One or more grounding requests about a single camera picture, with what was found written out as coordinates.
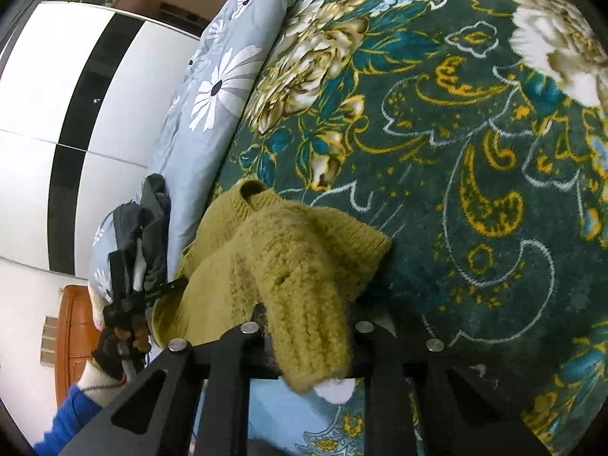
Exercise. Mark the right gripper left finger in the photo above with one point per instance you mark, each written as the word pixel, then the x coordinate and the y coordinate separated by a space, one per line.
pixel 189 401

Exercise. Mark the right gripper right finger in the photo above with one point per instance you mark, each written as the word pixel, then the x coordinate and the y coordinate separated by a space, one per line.
pixel 419 399

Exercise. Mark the olive green knit sweater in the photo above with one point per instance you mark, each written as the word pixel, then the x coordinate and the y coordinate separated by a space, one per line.
pixel 304 264

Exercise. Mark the blue sleeved left forearm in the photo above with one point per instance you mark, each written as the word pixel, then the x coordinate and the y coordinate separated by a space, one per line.
pixel 85 399

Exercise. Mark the left hand on gripper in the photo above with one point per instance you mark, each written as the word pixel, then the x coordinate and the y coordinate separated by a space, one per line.
pixel 114 348

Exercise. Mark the orange wooden headboard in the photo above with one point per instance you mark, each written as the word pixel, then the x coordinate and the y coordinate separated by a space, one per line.
pixel 76 338

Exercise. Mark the dark grey jacket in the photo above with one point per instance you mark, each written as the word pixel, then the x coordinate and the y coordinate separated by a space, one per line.
pixel 141 230

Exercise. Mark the white black sliding wardrobe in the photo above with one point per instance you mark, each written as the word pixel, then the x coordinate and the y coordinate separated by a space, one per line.
pixel 84 93

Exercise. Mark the light blue floral duvet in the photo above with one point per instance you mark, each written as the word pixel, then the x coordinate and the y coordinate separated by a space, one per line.
pixel 203 116

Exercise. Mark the teal floral bed sheet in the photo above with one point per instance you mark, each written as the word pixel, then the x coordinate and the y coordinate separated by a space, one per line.
pixel 474 134

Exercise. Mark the wall switch panel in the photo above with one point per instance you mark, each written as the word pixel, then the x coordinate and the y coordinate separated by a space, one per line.
pixel 49 341

